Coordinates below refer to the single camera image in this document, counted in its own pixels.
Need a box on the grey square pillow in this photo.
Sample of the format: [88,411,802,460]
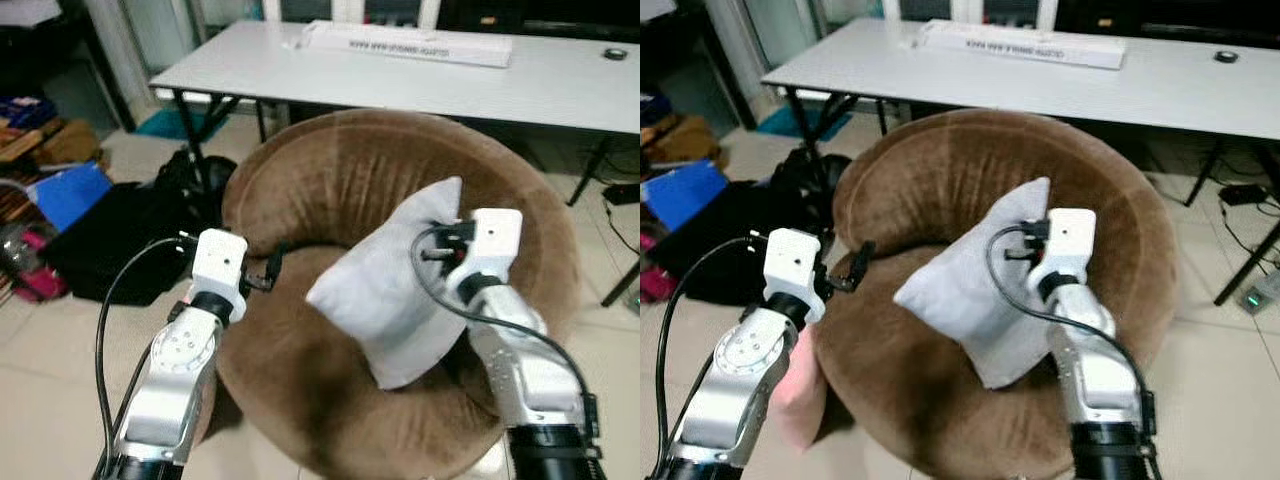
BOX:
[305,177,479,391]
[893,177,1053,391]

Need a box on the brown round sofa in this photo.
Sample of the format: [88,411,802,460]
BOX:
[815,108,1181,480]
[215,108,583,480]

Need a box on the pink pillow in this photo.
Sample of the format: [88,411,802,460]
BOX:
[770,320,829,453]
[188,375,218,451]

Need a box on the teal floor mat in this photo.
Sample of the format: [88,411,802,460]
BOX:
[755,105,843,138]
[135,105,229,141]

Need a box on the black bag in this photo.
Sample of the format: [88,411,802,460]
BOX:
[660,148,851,306]
[40,150,238,306]

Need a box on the long grey folding table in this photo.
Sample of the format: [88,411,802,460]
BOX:
[148,20,641,226]
[760,18,1280,306]

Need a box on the blue folder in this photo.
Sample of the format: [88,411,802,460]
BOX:
[28,162,114,233]
[642,158,729,233]

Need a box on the pink clutter pile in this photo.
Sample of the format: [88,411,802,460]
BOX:
[0,222,69,304]
[640,228,679,303]

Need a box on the long white printed box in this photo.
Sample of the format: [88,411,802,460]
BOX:
[900,18,1128,71]
[285,20,514,69]

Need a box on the brown wooden clutter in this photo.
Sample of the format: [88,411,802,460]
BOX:
[640,95,721,166]
[0,95,106,171]

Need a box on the white power strip with light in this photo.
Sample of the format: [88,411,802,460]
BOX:
[1235,283,1280,317]

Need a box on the white framed chair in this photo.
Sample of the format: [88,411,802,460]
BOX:
[262,0,441,29]
[880,0,1061,29]

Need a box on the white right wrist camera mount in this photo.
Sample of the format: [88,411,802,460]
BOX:
[1040,208,1098,299]
[462,208,524,301]

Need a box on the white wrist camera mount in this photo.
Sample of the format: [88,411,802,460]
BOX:
[763,228,826,323]
[1040,208,1098,299]
[462,208,524,301]
[190,228,249,323]

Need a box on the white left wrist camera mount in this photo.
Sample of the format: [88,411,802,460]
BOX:
[190,228,249,323]
[763,228,826,323]

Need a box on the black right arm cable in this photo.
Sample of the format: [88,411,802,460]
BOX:
[985,222,1161,441]
[408,222,601,441]

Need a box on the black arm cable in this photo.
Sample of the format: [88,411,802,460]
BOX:
[95,235,201,480]
[408,222,601,441]
[655,232,771,480]
[985,222,1161,441]

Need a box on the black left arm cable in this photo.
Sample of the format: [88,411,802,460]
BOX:
[655,232,771,480]
[95,235,201,480]

